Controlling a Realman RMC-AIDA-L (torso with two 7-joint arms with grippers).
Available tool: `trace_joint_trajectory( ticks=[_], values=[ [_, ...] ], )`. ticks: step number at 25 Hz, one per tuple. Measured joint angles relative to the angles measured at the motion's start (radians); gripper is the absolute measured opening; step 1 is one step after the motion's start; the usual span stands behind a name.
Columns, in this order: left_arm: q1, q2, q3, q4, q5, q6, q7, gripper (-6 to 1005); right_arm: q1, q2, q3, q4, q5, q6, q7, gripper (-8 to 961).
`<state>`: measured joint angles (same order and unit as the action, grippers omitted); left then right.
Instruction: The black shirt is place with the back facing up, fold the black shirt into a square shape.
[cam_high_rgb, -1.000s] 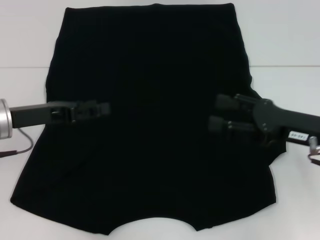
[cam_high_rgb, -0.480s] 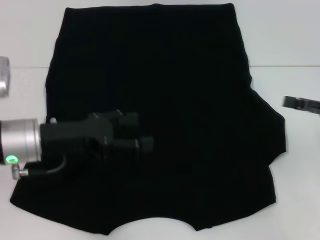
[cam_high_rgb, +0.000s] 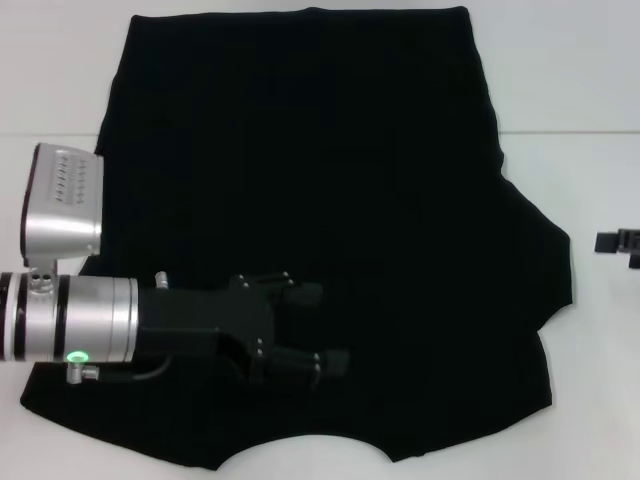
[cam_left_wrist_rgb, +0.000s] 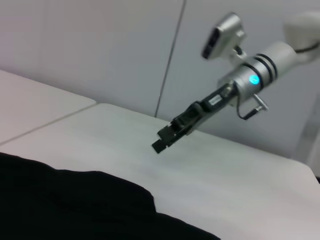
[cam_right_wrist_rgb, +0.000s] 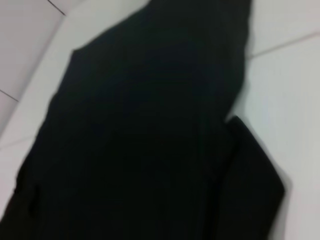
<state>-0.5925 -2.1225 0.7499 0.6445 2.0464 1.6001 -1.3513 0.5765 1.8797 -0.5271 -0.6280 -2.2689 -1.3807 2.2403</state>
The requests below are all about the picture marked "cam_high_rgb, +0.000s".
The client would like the black shirt with FREE print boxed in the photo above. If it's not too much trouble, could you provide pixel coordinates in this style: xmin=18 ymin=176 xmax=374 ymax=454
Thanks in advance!
xmin=18 ymin=4 xmax=575 ymax=445

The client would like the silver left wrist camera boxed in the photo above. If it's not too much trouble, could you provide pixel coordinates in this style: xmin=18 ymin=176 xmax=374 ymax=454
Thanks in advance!
xmin=19 ymin=143 xmax=105 ymax=281

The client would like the left gripper cable with plug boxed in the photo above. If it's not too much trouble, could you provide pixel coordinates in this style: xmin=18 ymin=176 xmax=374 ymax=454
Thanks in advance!
xmin=67 ymin=271 xmax=174 ymax=386

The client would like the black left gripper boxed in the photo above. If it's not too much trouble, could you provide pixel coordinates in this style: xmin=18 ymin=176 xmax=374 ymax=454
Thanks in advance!
xmin=136 ymin=270 xmax=351 ymax=395

